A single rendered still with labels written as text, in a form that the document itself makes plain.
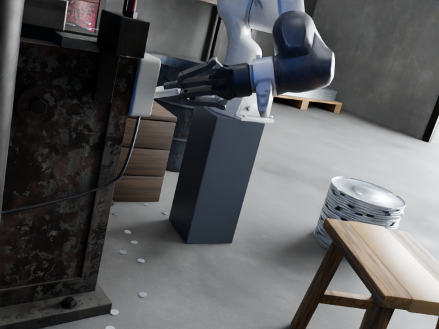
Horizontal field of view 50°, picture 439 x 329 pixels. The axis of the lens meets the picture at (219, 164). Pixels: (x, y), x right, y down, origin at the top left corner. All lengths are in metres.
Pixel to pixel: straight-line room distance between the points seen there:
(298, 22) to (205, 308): 0.77
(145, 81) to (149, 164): 0.78
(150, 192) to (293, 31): 1.01
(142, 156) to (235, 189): 0.39
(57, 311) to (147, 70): 0.59
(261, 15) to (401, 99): 4.21
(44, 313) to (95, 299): 0.13
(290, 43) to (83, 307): 0.77
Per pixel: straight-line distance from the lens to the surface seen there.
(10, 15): 0.31
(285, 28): 1.07
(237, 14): 1.53
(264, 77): 1.04
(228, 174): 1.57
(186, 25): 5.36
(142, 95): 1.07
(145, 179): 1.83
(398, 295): 1.01
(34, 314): 1.19
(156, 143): 1.79
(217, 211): 1.61
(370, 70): 5.88
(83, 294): 1.26
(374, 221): 1.83
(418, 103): 5.51
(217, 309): 1.36
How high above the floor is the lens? 0.76
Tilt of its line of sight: 17 degrees down
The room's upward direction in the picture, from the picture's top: 14 degrees clockwise
